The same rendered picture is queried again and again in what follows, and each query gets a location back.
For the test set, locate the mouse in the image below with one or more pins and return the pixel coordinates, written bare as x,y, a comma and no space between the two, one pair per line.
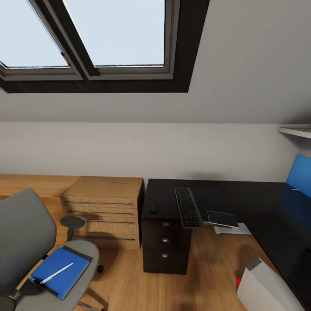
153,208

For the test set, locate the room divider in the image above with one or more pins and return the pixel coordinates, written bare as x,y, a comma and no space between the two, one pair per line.
300,175

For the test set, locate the notebook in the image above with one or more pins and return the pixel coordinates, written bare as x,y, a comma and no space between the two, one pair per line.
225,219

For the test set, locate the swivel chair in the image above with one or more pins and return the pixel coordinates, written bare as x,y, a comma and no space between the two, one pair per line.
27,234

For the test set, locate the fixed window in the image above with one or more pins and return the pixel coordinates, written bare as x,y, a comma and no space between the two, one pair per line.
99,46

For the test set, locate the keyboard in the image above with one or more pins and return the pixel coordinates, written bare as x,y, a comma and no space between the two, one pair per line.
189,213

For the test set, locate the folder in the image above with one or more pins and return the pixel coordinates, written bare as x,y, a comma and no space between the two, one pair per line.
60,284

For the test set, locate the desk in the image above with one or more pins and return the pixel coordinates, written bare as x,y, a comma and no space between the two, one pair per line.
277,216

